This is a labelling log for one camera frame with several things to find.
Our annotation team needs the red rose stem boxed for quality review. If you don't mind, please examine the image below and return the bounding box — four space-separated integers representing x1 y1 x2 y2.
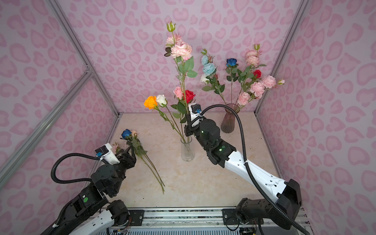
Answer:
253 70 262 79

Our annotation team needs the aluminium frame profile left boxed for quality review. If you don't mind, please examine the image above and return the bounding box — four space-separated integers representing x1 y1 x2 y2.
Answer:
1 1 121 189

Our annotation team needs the peach rose stem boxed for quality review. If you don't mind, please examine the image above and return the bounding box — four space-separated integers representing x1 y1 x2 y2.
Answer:
131 130 138 138

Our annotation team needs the white rose stem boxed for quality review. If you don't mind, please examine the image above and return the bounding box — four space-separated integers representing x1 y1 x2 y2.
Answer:
156 95 182 138
200 74 210 85

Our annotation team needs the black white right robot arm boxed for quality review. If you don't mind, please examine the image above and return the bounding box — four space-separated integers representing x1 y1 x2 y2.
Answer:
185 103 309 235

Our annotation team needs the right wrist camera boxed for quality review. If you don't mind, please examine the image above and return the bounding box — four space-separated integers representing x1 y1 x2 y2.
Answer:
187 103 202 127

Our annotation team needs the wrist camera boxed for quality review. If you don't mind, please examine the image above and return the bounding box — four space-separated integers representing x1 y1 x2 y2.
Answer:
95 143 120 165
187 103 202 127

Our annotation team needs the blue rose stem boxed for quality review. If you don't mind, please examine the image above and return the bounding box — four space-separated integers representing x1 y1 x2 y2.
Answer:
226 58 238 103

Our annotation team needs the clear glass vase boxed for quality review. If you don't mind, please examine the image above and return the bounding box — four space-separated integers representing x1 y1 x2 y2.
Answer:
181 137 195 162

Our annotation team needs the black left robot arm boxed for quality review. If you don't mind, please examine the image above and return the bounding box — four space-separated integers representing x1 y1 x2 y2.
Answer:
43 145 137 235

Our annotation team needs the aluminium frame profile right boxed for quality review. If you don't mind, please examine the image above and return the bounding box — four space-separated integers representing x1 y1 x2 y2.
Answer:
254 0 311 117

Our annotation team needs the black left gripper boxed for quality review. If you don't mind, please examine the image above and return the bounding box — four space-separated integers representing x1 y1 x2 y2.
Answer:
111 144 137 196

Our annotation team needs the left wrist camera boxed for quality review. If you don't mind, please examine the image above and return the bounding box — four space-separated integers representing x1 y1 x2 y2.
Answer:
95 143 120 165

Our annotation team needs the purple ribbed glass vase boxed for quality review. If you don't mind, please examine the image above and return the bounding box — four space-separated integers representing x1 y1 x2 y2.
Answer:
220 103 240 133

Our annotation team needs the pale pink white flower bunch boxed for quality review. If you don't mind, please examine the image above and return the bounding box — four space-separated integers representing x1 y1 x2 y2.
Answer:
112 143 122 155

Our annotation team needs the pink rose spray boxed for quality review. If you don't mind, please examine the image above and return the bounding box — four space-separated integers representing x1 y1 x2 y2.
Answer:
237 92 251 107
164 21 197 122

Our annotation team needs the light blue flower spray stem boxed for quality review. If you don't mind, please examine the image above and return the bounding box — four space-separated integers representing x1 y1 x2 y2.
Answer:
201 49 227 104

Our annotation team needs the pink orange mixed flower stem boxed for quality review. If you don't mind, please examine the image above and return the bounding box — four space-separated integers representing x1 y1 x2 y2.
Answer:
249 75 285 99

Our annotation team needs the single pink rose stem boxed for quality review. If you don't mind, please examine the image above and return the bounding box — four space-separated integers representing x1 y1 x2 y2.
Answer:
171 87 188 144

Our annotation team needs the pink rose spray stem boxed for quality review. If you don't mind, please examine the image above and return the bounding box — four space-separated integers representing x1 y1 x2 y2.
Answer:
238 44 266 92

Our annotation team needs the aluminium frame profile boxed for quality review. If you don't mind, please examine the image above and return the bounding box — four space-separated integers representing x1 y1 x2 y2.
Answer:
254 0 311 117
1 1 121 189

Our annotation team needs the orange rose stem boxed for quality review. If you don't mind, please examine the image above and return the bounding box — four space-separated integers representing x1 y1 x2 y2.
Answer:
144 95 187 144

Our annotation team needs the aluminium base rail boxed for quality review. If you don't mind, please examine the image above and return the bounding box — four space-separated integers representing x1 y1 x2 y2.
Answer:
96 206 312 235

